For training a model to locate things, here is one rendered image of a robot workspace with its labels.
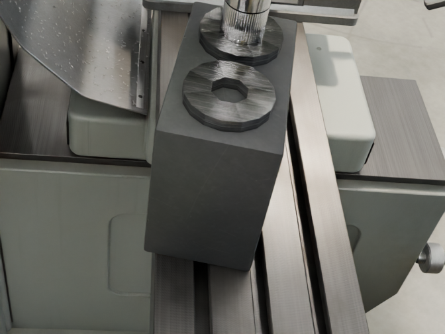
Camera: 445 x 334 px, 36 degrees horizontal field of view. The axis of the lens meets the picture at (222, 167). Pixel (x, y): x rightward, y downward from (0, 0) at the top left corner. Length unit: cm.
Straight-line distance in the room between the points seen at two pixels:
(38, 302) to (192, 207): 81
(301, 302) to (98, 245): 61
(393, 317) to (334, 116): 91
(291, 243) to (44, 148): 50
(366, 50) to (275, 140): 215
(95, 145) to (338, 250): 46
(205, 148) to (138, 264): 74
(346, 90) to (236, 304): 57
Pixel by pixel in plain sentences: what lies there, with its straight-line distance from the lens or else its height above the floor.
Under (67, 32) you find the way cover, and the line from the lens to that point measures 108.
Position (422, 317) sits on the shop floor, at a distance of 198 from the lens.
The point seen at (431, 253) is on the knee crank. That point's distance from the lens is 140.
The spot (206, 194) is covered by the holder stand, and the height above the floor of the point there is 103.
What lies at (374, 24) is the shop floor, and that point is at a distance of 294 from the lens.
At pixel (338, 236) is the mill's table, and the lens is 83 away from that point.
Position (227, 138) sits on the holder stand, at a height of 110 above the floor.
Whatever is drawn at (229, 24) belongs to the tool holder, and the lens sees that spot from 72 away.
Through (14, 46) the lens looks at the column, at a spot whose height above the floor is 74.
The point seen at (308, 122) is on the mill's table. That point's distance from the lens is 96.
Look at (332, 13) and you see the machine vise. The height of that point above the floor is 93.
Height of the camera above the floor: 154
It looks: 46 degrees down
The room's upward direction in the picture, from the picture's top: 12 degrees clockwise
